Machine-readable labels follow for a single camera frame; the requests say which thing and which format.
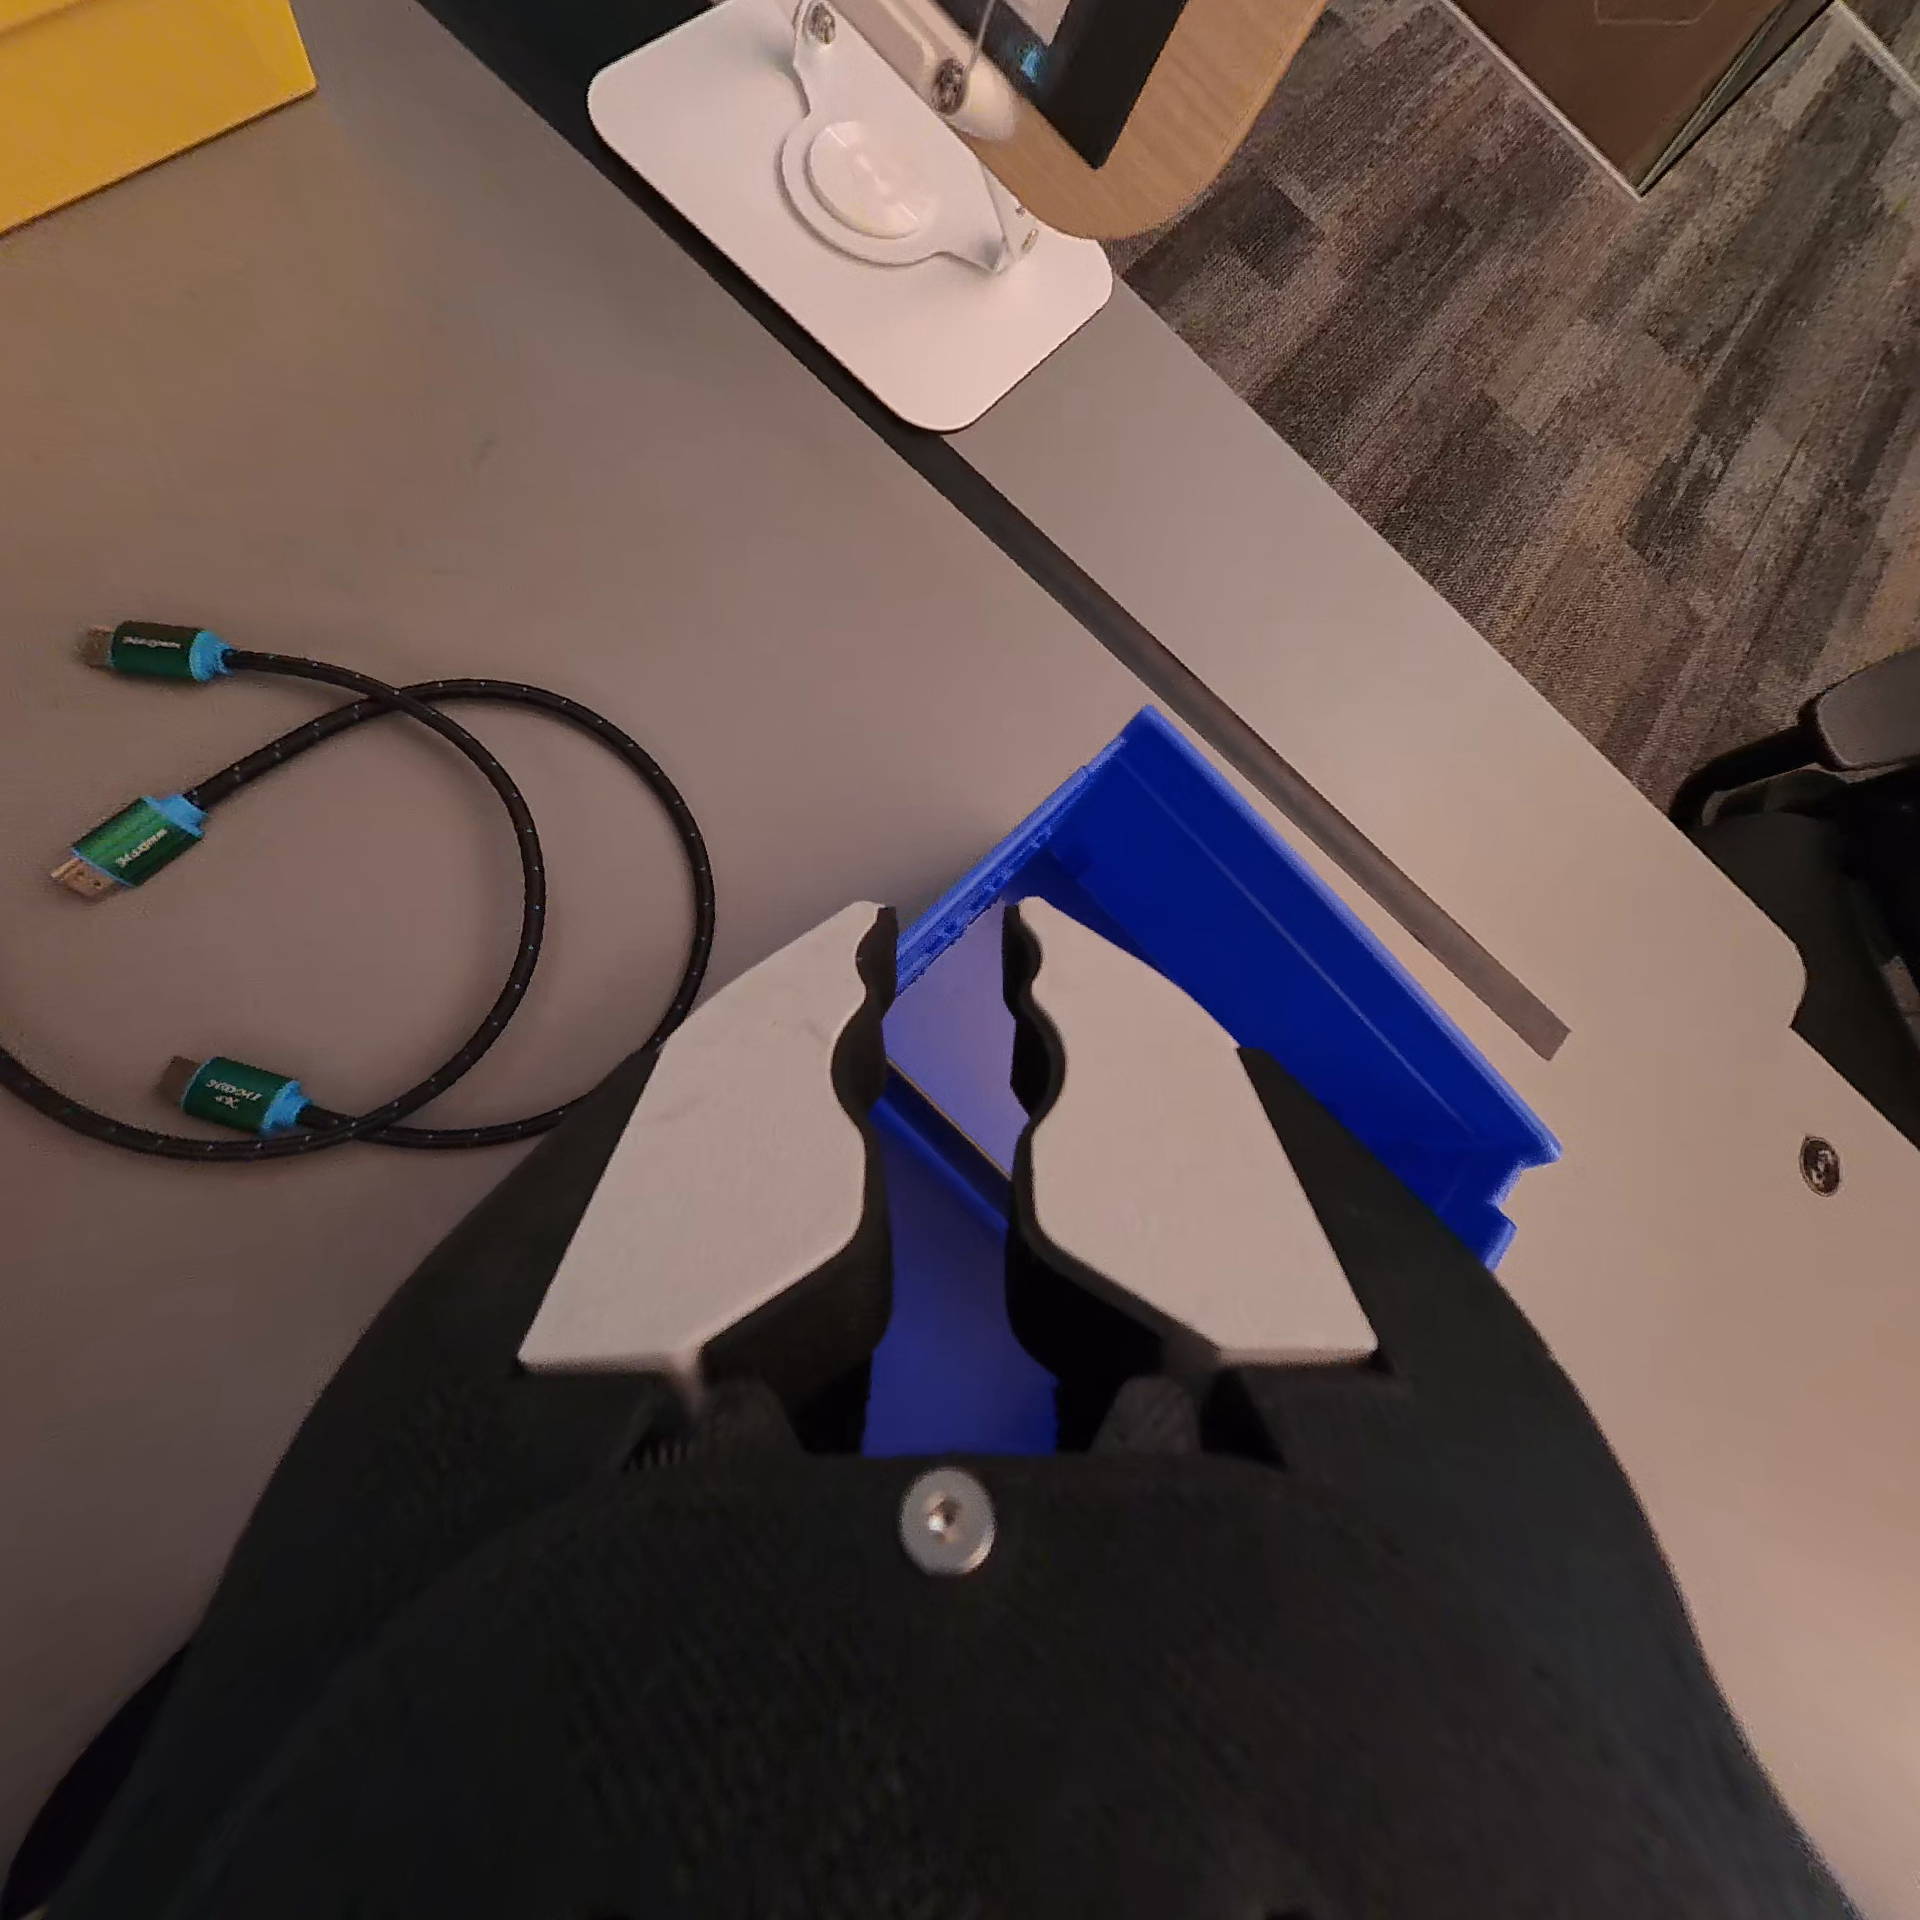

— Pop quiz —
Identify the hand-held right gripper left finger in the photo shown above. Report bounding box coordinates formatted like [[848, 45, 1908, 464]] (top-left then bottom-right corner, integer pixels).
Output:
[[517, 901, 902, 1451]]

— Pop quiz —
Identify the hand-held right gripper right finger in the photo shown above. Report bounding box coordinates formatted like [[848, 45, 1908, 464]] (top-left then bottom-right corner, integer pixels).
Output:
[[998, 896, 1382, 1449]]

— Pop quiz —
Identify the blue storage bin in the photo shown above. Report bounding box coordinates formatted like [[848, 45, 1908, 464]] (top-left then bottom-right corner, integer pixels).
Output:
[[861, 703, 1566, 1459]]

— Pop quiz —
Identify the black cable with green plugs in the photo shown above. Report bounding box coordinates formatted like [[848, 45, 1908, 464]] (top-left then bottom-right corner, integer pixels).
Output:
[[0, 678, 720, 1161], [78, 618, 548, 1136]]

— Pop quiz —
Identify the yellow storage bin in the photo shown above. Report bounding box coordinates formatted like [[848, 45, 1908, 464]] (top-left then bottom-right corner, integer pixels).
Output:
[[0, 0, 319, 237]]

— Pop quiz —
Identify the black office chair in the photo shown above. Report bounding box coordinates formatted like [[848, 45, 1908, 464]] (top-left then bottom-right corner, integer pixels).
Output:
[[1668, 651, 1920, 1103]]

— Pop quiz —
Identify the instruction sheet display stand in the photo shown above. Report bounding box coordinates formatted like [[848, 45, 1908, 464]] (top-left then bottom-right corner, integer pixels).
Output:
[[585, 0, 1328, 437]]

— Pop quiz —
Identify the brown cardboard box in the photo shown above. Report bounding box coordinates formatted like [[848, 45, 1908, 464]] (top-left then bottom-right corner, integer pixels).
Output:
[[1462, 0, 1839, 197]]

